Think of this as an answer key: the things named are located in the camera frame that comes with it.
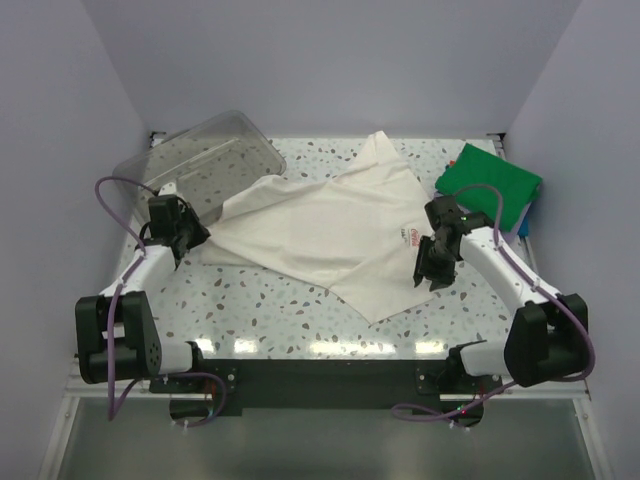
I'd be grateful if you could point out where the clear plastic bin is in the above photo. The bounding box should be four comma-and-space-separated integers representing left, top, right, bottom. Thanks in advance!
113, 111, 286, 226

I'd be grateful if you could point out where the white t shirt red print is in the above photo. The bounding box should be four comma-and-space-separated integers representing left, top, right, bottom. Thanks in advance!
200, 131, 433, 323

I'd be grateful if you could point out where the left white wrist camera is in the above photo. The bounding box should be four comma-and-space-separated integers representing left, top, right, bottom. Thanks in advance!
157, 181, 178, 196

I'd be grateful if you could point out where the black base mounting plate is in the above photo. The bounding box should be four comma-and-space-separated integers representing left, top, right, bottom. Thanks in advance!
149, 360, 502, 426

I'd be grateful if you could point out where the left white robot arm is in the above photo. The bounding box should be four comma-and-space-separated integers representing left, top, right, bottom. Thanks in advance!
75, 195, 209, 392

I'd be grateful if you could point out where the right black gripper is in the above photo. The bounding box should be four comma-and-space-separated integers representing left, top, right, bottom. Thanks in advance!
413, 235, 457, 291

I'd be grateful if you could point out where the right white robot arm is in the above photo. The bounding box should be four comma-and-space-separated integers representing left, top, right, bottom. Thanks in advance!
413, 196, 595, 393

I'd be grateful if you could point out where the blue folded t shirt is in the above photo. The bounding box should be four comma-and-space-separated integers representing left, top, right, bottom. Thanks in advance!
518, 205, 531, 238

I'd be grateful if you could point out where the green folded t shirt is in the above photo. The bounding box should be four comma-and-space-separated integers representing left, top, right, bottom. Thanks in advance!
434, 141, 544, 234

